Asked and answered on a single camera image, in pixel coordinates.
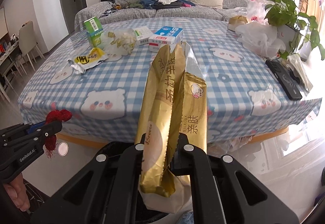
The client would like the yellow snack wrapper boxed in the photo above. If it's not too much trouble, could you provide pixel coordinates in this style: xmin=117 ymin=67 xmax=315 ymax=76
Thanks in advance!
xmin=68 ymin=48 xmax=108 ymax=74

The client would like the gold tissue package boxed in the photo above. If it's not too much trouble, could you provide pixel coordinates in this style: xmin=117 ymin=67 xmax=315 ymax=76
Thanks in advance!
xmin=134 ymin=41 xmax=208 ymax=214

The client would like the green medicine box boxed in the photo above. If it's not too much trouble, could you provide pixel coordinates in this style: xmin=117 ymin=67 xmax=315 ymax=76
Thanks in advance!
xmin=84 ymin=17 xmax=104 ymax=48

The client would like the clear plastic bag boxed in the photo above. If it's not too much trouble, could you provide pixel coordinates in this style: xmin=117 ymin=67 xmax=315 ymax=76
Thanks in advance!
xmin=101 ymin=29 xmax=137 ymax=56

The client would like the white Acarbose tablets box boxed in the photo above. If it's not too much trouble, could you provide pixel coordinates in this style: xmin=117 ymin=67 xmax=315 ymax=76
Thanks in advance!
xmin=133 ymin=26 xmax=154 ymax=46

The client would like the blue white milk carton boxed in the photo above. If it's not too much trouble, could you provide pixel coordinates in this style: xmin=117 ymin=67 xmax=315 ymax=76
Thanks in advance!
xmin=148 ymin=26 xmax=183 ymax=52

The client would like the black lined trash bin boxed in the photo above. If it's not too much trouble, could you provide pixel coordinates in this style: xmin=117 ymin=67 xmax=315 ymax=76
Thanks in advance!
xmin=105 ymin=138 xmax=192 ymax=223

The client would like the left human hand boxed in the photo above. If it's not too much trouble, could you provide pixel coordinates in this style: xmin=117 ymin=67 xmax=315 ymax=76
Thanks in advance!
xmin=3 ymin=173 xmax=30 ymax=212

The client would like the blue fuzzy slipper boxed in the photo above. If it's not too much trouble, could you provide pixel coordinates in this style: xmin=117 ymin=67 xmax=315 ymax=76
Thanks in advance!
xmin=176 ymin=211 xmax=194 ymax=224

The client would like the white dining chair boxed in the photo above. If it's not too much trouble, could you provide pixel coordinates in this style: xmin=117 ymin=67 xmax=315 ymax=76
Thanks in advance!
xmin=15 ymin=21 xmax=45 ymax=74

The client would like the blue checkered bear tablecloth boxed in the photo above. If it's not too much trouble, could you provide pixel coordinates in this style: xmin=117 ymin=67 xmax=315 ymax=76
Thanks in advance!
xmin=18 ymin=18 xmax=322 ymax=143

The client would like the black phone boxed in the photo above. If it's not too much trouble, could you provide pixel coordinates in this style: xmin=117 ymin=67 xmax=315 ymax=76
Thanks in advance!
xmin=265 ymin=60 xmax=302 ymax=101

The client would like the gold tissue box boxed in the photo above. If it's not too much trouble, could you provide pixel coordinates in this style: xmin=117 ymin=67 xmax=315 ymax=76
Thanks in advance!
xmin=227 ymin=16 xmax=248 ymax=31

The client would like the pink white plastic bag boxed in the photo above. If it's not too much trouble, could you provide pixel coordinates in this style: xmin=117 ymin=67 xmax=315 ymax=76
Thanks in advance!
xmin=229 ymin=0 xmax=271 ymax=26

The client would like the pile of clothes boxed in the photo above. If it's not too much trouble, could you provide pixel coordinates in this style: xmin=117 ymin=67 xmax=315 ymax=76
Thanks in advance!
xmin=112 ymin=0 xmax=196 ymax=11

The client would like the green potted plant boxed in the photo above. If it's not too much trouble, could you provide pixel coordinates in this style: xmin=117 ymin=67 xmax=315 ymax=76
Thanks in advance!
xmin=265 ymin=0 xmax=324 ymax=61

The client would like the grey covered sofa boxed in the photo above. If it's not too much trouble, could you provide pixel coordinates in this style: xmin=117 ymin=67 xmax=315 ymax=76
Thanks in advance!
xmin=74 ymin=0 xmax=247 ymax=27

